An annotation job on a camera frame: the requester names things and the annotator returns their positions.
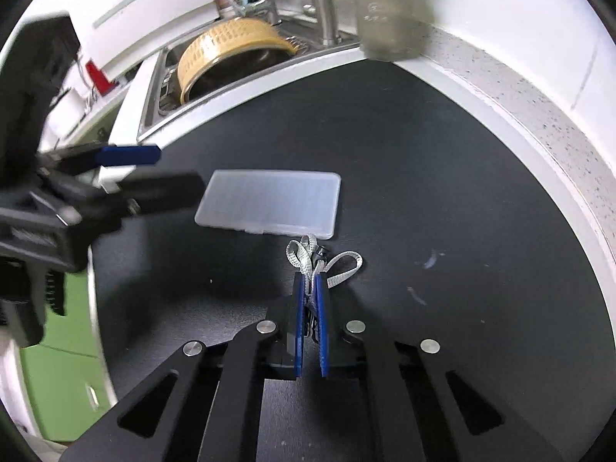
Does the chrome faucet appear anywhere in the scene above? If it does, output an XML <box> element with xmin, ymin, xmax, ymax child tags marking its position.
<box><xmin>226</xmin><ymin>0</ymin><xmax>285</xmax><ymax>27</ymax></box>

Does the white appliance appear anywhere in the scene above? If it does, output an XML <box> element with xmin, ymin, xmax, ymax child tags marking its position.
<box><xmin>62</xmin><ymin>0</ymin><xmax>219</xmax><ymax>78</ymax></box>

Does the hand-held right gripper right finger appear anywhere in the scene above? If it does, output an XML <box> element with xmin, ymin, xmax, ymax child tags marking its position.
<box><xmin>315</xmin><ymin>272</ymin><xmax>564</xmax><ymax>462</ymax></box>

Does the yellow plastic colander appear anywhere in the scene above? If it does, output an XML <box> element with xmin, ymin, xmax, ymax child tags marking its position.
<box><xmin>176</xmin><ymin>17</ymin><xmax>295</xmax><ymax>105</ymax></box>

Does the translucent plastic box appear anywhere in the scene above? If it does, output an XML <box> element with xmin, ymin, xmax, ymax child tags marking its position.
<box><xmin>194</xmin><ymin>169</ymin><xmax>342</xmax><ymax>240</ymax></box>

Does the black mat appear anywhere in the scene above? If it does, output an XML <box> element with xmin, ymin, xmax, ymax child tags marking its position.
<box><xmin>87</xmin><ymin>60</ymin><xmax>607</xmax><ymax>462</ymax></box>

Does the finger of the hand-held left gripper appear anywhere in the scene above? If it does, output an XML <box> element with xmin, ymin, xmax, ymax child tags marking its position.
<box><xmin>38</xmin><ymin>143</ymin><xmax>162</xmax><ymax>176</ymax></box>
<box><xmin>103</xmin><ymin>172</ymin><xmax>206</xmax><ymax>217</ymax></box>

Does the stainless steel sink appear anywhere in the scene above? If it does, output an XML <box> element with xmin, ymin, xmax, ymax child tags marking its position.
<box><xmin>137</xmin><ymin>14</ymin><xmax>362</xmax><ymax>142</ymax></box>

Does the red object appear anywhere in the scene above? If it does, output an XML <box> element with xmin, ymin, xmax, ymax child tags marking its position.
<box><xmin>85</xmin><ymin>59</ymin><xmax>119</xmax><ymax>96</ymax></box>

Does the grey shaker cup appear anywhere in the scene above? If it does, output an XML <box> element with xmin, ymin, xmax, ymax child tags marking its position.
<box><xmin>346</xmin><ymin>0</ymin><xmax>429</xmax><ymax>62</ymax></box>

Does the grey woven lanyard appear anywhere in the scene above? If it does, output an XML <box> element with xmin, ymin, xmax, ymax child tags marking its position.
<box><xmin>285</xmin><ymin>233</ymin><xmax>364</xmax><ymax>342</ymax></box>

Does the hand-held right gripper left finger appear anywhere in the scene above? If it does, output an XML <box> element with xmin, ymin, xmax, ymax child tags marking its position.
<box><xmin>62</xmin><ymin>272</ymin><xmax>309</xmax><ymax>462</ymax></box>

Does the brushed steel faucet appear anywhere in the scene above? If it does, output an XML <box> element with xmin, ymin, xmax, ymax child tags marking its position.
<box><xmin>305</xmin><ymin>0</ymin><xmax>345</xmax><ymax>46</ymax></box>

